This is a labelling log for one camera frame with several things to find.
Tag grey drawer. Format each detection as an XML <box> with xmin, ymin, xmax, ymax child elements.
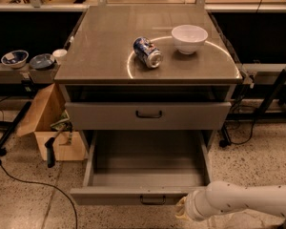
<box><xmin>65</xmin><ymin>102</ymin><xmax>231</xmax><ymax>130</ymax></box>
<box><xmin>71</xmin><ymin>130</ymin><xmax>210</xmax><ymax>205</ymax></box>

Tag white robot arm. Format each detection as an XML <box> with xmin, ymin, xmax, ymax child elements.
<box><xmin>175</xmin><ymin>181</ymin><xmax>286</xmax><ymax>221</ymax></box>

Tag grey top drawer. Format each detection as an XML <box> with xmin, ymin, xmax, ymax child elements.
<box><xmin>65</xmin><ymin>102</ymin><xmax>231</xmax><ymax>130</ymax></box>

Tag grey metal drawer cabinet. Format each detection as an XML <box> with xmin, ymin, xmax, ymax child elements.
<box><xmin>53</xmin><ymin>4</ymin><xmax>244</xmax><ymax>135</ymax></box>

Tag open wooden box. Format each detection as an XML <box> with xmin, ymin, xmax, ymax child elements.
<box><xmin>16</xmin><ymin>84</ymin><xmax>86</xmax><ymax>161</ymax></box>

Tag black metal stand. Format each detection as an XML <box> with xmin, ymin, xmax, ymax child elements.
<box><xmin>227</xmin><ymin>67</ymin><xmax>286</xmax><ymax>122</ymax></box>

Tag blue crushed soda can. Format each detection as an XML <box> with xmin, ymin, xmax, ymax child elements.
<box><xmin>133</xmin><ymin>36</ymin><xmax>163</xmax><ymax>69</ymax></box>

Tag white ceramic bowl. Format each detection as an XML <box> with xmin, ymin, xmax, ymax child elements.
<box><xmin>172</xmin><ymin>25</ymin><xmax>208</xmax><ymax>54</ymax></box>

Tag black pole on floor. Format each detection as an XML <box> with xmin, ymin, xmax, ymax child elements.
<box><xmin>0</xmin><ymin>102</ymin><xmax>31</xmax><ymax>156</ymax></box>

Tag small white cup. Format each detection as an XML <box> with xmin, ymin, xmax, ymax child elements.
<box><xmin>52</xmin><ymin>49</ymin><xmax>67</xmax><ymax>63</ymax></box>

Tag dark blue bowl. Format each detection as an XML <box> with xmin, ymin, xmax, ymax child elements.
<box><xmin>30</xmin><ymin>53</ymin><xmax>55</xmax><ymax>70</ymax></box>

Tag blue white patterned bowl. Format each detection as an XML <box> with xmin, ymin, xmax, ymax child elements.
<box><xmin>1</xmin><ymin>50</ymin><xmax>29</xmax><ymax>69</ymax></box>

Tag black cable right of cabinet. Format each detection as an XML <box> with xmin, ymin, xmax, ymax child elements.
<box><xmin>218</xmin><ymin>86</ymin><xmax>260</xmax><ymax>149</ymax></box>

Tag black handled hammer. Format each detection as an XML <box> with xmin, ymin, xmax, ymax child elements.
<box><xmin>45</xmin><ymin>124</ymin><xmax>67</xmax><ymax>168</ymax></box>

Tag black floor cable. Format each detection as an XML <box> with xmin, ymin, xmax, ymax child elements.
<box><xmin>0</xmin><ymin>156</ymin><xmax>79</xmax><ymax>229</ymax></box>

